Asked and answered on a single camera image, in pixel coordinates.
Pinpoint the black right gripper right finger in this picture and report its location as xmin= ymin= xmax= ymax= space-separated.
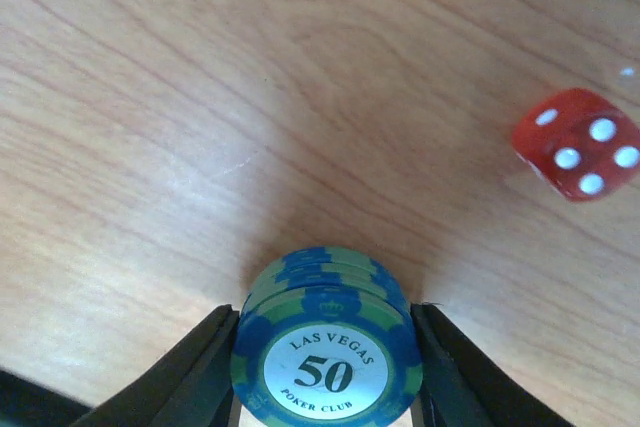
xmin=411 ymin=303 xmax=572 ymax=427

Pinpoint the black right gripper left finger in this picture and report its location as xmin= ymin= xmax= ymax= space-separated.
xmin=74 ymin=305 xmax=240 ymax=426

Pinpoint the blue chip stack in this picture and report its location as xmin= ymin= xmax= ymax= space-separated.
xmin=230 ymin=246 xmax=423 ymax=426

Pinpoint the red die left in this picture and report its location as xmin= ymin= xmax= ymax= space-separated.
xmin=511 ymin=88 xmax=639 ymax=202

